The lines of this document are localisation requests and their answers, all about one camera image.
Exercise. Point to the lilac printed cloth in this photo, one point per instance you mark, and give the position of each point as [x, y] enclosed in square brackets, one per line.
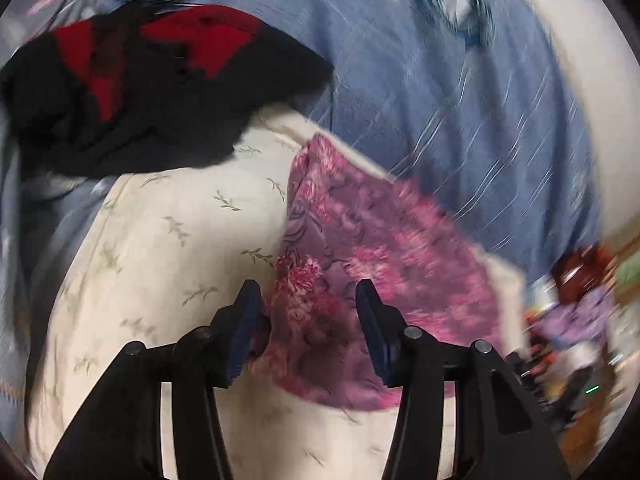
[575, 315]

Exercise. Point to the white leaf-print quilt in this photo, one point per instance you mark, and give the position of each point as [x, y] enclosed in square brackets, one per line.
[175, 210]

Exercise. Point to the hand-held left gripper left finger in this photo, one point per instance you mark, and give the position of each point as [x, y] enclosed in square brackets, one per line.
[245, 330]

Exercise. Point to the dark red plastic bag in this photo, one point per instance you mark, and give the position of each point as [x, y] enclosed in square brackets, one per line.
[580, 270]

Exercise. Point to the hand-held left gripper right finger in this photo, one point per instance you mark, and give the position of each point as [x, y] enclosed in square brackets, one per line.
[375, 330]

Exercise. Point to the grey-blue bed sheet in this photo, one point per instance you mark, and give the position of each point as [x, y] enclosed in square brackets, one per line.
[30, 220]

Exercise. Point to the black and red garment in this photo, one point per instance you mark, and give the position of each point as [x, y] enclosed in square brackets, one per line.
[150, 110]

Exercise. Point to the blue plaid blanket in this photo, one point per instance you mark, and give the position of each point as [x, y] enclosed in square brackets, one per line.
[425, 110]

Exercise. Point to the purple floral garment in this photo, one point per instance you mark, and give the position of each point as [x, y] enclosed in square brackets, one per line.
[375, 240]

